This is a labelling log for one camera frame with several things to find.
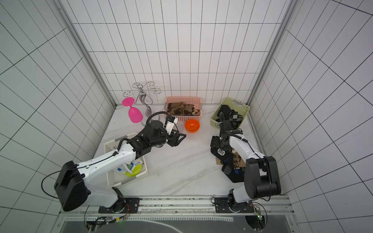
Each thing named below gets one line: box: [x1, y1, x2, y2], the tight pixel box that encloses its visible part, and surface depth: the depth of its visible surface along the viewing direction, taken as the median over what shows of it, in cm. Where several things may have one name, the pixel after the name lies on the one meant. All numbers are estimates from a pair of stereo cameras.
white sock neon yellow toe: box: [121, 161, 142, 178], surface depth 81 cm
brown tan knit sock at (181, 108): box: [167, 101, 200, 116], surface depth 112 cm
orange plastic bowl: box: [184, 118, 201, 134], surface depth 103 cm
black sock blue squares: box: [210, 146, 246, 184], surface depth 85 cm
